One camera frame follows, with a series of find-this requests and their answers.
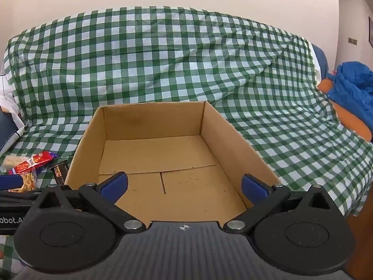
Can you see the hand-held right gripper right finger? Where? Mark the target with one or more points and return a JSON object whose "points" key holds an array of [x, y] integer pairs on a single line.
{"points": [[253, 188]]}

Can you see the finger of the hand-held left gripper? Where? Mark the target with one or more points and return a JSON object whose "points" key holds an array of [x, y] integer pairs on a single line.
{"points": [[10, 182]]}

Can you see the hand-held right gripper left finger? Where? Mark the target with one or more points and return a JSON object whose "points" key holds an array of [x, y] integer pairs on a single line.
{"points": [[115, 185]]}

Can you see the red snack packet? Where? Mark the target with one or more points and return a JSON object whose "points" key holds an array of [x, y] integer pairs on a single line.
{"points": [[30, 163]]}

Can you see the brown and silver stick packet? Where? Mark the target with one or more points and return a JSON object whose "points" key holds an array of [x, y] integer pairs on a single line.
{"points": [[59, 170]]}

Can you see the cardboard box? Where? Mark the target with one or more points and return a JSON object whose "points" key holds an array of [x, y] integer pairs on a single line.
{"points": [[157, 151]]}

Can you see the clear-wrapped puffed rice bar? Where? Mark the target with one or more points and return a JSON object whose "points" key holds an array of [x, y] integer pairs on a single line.
{"points": [[13, 162]]}

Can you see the navy blue cushion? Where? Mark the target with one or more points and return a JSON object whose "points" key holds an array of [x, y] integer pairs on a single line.
{"points": [[7, 128]]}

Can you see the blue grey fabric bag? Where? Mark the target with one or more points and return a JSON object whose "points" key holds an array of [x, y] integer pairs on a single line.
{"points": [[8, 99]]}

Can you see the orange cushion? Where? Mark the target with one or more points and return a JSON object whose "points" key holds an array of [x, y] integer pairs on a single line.
{"points": [[354, 125]]}

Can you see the green checked cloth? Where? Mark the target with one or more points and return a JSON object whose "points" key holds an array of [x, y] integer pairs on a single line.
{"points": [[174, 58]]}

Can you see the crumpled blue cloth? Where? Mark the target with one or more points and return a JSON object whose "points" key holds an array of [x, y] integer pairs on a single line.
{"points": [[352, 84]]}

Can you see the wall switch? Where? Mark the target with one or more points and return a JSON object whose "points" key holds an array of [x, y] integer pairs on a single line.
{"points": [[353, 41]]}

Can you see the wall picture frame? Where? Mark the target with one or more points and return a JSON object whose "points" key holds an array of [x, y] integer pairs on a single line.
{"points": [[371, 32]]}

